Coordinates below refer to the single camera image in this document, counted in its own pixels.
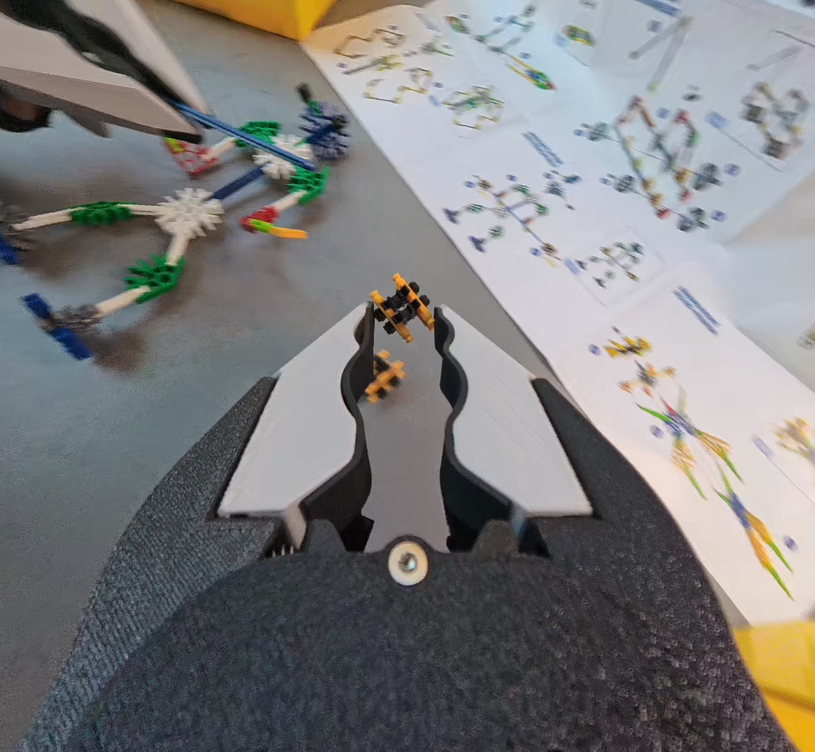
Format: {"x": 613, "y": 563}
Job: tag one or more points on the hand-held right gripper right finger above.
{"x": 516, "y": 447}

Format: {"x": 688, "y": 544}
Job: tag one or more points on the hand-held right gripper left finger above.
{"x": 287, "y": 447}

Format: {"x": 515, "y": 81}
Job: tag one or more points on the black yellow toy wheel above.
{"x": 385, "y": 377}
{"x": 401, "y": 307}

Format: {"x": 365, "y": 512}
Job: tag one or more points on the colourful rod connector toy model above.
{"x": 189, "y": 211}

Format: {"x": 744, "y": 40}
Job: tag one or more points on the blue toy rod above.
{"x": 242, "y": 138}

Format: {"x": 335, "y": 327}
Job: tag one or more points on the white building instruction sheet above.
{"x": 611, "y": 256}

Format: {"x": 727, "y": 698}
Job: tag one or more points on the yellow box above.
{"x": 783, "y": 701}

